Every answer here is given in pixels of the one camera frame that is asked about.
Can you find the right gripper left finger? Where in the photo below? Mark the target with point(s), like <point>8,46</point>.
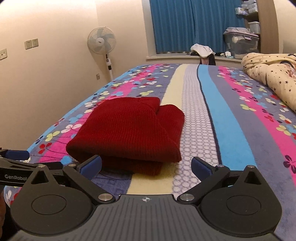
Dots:
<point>44,207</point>

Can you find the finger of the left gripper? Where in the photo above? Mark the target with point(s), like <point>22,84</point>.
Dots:
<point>14,154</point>

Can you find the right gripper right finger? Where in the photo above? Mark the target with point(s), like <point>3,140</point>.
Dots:
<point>236,203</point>

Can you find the red knitted garment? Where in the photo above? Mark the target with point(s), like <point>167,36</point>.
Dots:
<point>135,134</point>

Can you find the white clothes pile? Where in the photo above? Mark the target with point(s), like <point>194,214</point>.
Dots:
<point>203,51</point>

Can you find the colourful floral bed blanket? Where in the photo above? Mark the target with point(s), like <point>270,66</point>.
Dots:
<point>230,119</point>

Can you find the cream star-patterned quilt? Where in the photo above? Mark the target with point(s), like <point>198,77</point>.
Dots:
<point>276,71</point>

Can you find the white standing fan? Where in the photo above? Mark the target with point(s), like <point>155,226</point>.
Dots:
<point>102,41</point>

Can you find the grey plastic storage bin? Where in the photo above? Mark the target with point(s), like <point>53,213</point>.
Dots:
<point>240,41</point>

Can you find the small clear plastic box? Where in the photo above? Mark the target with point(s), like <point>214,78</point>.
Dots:
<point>254,27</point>

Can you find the wooden shelf unit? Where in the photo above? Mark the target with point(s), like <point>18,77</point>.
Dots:
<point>268,22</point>

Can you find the blue window curtain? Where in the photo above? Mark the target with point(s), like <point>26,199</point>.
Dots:
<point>180,24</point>

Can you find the wall outlet plate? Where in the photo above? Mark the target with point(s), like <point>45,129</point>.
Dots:
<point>3,54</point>

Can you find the wall switch plate pair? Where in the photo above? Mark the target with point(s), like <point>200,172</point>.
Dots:
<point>31,43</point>

